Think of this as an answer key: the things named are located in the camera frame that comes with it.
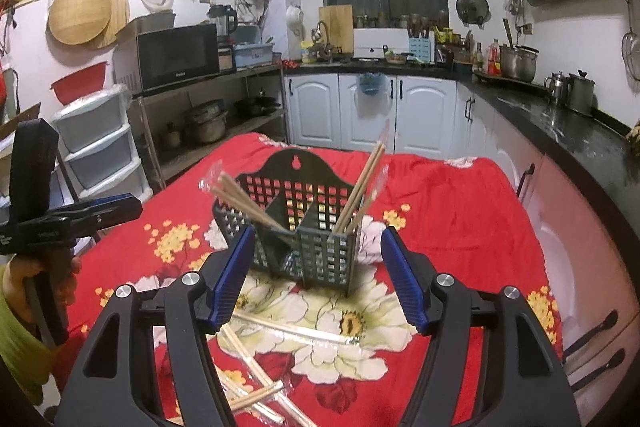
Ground hanging kitchen utensils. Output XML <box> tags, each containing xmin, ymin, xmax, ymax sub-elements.
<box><xmin>621</xmin><ymin>0</ymin><xmax>640</xmax><ymax>82</ymax></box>

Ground blender jug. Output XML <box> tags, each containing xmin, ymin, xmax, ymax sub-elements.
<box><xmin>207</xmin><ymin>4</ymin><xmax>238</xmax><ymax>38</ymax></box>

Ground black microwave oven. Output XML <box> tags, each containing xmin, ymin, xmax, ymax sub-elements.
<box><xmin>112</xmin><ymin>23</ymin><xmax>222</xmax><ymax>95</ymax></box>

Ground metal storage rack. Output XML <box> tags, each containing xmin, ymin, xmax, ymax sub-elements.
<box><xmin>127</xmin><ymin>64</ymin><xmax>291</xmax><ymax>190</ymax></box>

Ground wooden chopstick pair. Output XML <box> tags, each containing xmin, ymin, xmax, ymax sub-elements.
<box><xmin>200</xmin><ymin>162</ymin><xmax>281</xmax><ymax>230</ymax></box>
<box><xmin>347</xmin><ymin>164</ymin><xmax>392</xmax><ymax>233</ymax></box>
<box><xmin>332</xmin><ymin>122</ymin><xmax>390</xmax><ymax>235</ymax></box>
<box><xmin>210</xmin><ymin>184</ymin><xmax>301</xmax><ymax>250</ymax></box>

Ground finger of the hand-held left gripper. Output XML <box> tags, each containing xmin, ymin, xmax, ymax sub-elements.
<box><xmin>47</xmin><ymin>197</ymin><xmax>143</xmax><ymax>248</ymax></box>
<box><xmin>50</xmin><ymin>195</ymin><xmax>136</xmax><ymax>214</ymax></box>

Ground dark hanging pot lid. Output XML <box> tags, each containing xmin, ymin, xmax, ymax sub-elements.
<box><xmin>456</xmin><ymin>0</ymin><xmax>491</xmax><ymax>28</ymax></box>

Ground rectangular wooden cutting board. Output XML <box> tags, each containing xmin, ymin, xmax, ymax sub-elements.
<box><xmin>318</xmin><ymin>4</ymin><xmax>354</xmax><ymax>52</ymax></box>

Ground white kitchen cabinets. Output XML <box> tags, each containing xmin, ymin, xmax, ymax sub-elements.
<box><xmin>284</xmin><ymin>72</ymin><xmax>496</xmax><ymax>158</ymax></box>

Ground person's left hand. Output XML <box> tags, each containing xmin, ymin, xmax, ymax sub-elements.
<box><xmin>0</xmin><ymin>252</ymin><xmax>83</xmax><ymax>325</ymax></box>

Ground steel stockpot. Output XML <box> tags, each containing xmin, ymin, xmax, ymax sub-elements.
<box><xmin>499</xmin><ymin>44</ymin><xmax>540</xmax><ymax>82</ymax></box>

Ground red floral tablecloth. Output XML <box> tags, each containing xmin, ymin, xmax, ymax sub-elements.
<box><xmin>52</xmin><ymin>132</ymin><xmax>563</xmax><ymax>427</ymax></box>

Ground blue plastic container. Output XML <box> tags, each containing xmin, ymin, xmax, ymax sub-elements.
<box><xmin>234</xmin><ymin>43</ymin><xmax>275</xmax><ymax>68</ymax></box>

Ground blue hanging basket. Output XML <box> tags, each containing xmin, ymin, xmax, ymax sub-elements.
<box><xmin>357</xmin><ymin>72</ymin><xmax>387</xmax><ymax>98</ymax></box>

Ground person's left forearm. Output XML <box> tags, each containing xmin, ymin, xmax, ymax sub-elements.
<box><xmin>0</xmin><ymin>287</ymin><xmax>56</xmax><ymax>408</ymax></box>

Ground round wooden board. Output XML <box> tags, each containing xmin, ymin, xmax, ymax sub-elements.
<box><xmin>92</xmin><ymin>0</ymin><xmax>131</xmax><ymax>50</ymax></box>

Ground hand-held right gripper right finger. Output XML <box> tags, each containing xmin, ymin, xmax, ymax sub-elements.
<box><xmin>381</xmin><ymin>227</ymin><xmax>583</xmax><ymax>427</ymax></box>

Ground white countertop box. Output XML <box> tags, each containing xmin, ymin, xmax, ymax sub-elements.
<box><xmin>352</xmin><ymin>28</ymin><xmax>410</xmax><ymax>58</ymax></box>

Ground cardboard box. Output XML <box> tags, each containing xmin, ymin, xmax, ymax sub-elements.
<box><xmin>116</xmin><ymin>11</ymin><xmax>177</xmax><ymax>38</ymax></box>

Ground plastic drawer unit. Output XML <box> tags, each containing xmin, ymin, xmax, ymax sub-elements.
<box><xmin>50</xmin><ymin>83</ymin><xmax>153</xmax><ymax>208</ymax></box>

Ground old metal pot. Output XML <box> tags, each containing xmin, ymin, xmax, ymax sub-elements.
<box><xmin>185</xmin><ymin>99</ymin><xmax>228</xmax><ymax>144</ymax></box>

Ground grey metal canister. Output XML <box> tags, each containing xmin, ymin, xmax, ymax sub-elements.
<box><xmin>567</xmin><ymin>69</ymin><xmax>597</xmax><ymax>116</ymax></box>

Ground small steel teapot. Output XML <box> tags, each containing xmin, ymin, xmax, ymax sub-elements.
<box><xmin>544</xmin><ymin>72</ymin><xmax>568</xmax><ymax>105</ymax></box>

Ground black frying pan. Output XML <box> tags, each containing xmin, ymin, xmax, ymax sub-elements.
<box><xmin>234</xmin><ymin>94</ymin><xmax>282</xmax><ymax>116</ymax></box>

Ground pile of chopsticks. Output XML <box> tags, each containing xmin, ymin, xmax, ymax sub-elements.
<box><xmin>215</xmin><ymin>309</ymin><xmax>363</xmax><ymax>427</ymax></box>

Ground blue knife block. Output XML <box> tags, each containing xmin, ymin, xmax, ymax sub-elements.
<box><xmin>407</xmin><ymin>36</ymin><xmax>433</xmax><ymax>64</ymax></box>

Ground black kitchen countertop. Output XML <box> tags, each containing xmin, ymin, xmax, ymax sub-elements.
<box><xmin>282</xmin><ymin>57</ymin><xmax>640</xmax><ymax>268</ymax></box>

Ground red plastic basin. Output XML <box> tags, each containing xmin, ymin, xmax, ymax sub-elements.
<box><xmin>50</xmin><ymin>61</ymin><xmax>111</xmax><ymax>105</ymax></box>

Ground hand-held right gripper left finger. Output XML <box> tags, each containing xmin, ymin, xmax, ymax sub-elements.
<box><xmin>52</xmin><ymin>227</ymin><xmax>258</xmax><ymax>427</ymax></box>

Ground kitchen faucet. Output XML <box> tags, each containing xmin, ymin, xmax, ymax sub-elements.
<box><xmin>312</xmin><ymin>21</ymin><xmax>341</xmax><ymax>62</ymax></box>

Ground pink kitchen cabinets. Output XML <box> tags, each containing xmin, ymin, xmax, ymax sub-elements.
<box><xmin>492</xmin><ymin>107</ymin><xmax>640</xmax><ymax>413</ymax></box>

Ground black plastic utensil basket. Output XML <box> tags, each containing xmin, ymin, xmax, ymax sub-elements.
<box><xmin>212</xmin><ymin>150</ymin><xmax>390</xmax><ymax>295</ymax></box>

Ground round bamboo tray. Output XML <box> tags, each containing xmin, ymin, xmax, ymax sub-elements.
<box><xmin>47</xmin><ymin>0</ymin><xmax>112</xmax><ymax>45</ymax></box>

